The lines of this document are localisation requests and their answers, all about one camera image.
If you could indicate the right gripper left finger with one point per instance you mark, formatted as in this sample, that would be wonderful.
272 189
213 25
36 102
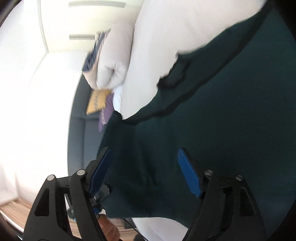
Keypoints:
48 218

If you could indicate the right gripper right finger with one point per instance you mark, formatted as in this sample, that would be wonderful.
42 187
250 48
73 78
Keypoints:
228 210

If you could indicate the dark green cloth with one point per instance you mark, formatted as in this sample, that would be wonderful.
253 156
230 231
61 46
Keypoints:
231 105

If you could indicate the left hand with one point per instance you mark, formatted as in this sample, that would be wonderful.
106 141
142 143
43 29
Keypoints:
110 230

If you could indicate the dark grey headboard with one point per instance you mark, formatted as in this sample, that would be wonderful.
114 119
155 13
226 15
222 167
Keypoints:
84 137

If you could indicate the purple cushion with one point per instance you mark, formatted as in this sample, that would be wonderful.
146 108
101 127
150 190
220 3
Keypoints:
106 113

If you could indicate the yellow cushion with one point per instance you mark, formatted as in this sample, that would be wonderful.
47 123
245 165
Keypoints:
97 101

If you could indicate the white pillow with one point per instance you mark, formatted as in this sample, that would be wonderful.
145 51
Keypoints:
117 93

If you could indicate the folded beige quilt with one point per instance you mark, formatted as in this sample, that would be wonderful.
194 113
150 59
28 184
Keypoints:
106 64

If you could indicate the cream wardrobe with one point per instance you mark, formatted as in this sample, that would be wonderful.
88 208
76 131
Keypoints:
72 25

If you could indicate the white bed mattress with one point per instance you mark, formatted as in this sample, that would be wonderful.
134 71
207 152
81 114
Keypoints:
173 43

